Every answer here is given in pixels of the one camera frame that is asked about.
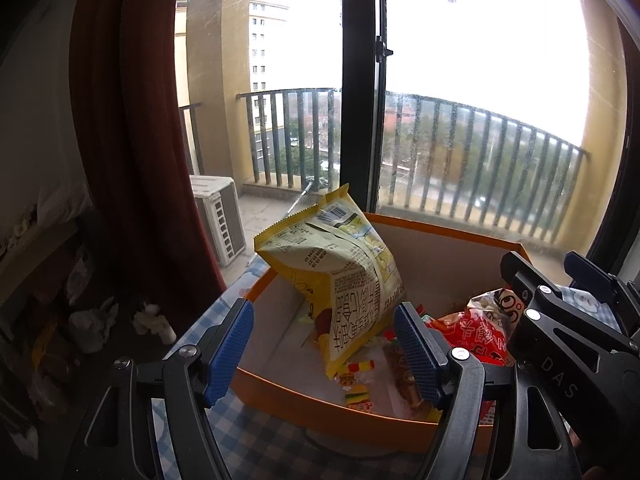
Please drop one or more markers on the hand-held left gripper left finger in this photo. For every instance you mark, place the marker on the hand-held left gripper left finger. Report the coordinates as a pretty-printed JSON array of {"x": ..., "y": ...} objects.
[{"x": 227, "y": 355}]

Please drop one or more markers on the blue checked tablecloth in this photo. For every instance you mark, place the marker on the blue checked tablecloth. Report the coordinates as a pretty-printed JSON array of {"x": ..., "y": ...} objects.
[{"x": 260, "y": 440}]

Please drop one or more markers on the white pillow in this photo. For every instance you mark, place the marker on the white pillow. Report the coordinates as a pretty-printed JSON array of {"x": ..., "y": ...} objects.
[{"x": 55, "y": 210}]

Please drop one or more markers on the pale apartment building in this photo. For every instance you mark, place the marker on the pale apartment building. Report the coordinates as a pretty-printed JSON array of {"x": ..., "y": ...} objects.
[{"x": 265, "y": 45}]

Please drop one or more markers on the dark red curtain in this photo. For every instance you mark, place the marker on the dark red curtain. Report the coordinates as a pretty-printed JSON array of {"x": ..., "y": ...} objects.
[{"x": 135, "y": 135}]

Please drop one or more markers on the grey mop pole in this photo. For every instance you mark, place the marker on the grey mop pole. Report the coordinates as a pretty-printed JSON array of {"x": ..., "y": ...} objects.
[{"x": 295, "y": 205}]

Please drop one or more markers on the white air conditioner unit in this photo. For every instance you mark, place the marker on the white air conditioner unit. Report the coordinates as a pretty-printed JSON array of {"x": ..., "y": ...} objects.
[{"x": 220, "y": 215}]

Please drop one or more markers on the crumpled white tissue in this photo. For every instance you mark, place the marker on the crumpled white tissue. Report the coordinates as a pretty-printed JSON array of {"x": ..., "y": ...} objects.
[
  {"x": 92, "y": 325},
  {"x": 150, "y": 320}
]

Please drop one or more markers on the red peanut packet cartoon face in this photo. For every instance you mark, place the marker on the red peanut packet cartoon face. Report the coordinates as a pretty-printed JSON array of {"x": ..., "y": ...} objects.
[{"x": 475, "y": 330}]

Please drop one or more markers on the orange cardboard box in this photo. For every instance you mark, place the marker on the orange cardboard box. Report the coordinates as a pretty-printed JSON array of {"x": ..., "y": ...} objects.
[{"x": 450, "y": 255}]

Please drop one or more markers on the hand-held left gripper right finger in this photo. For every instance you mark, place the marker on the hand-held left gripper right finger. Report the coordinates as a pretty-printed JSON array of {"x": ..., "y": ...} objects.
[{"x": 417, "y": 360}]

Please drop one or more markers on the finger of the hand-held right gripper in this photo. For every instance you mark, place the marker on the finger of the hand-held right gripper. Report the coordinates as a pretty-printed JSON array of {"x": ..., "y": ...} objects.
[
  {"x": 590, "y": 275},
  {"x": 530, "y": 285}
]

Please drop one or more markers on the burger gummy candy packet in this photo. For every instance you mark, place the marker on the burger gummy candy packet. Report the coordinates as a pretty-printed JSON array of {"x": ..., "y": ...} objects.
[{"x": 357, "y": 385}]

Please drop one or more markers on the black window frame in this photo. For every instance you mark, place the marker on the black window frame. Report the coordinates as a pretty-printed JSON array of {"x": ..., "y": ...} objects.
[{"x": 357, "y": 85}]

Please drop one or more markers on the grey balcony railing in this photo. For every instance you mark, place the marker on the grey balcony railing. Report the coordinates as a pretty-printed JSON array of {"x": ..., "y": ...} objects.
[{"x": 450, "y": 160}]

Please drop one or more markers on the yellow chip bag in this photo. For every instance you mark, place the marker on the yellow chip bag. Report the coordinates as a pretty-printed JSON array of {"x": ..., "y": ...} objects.
[{"x": 340, "y": 270}]

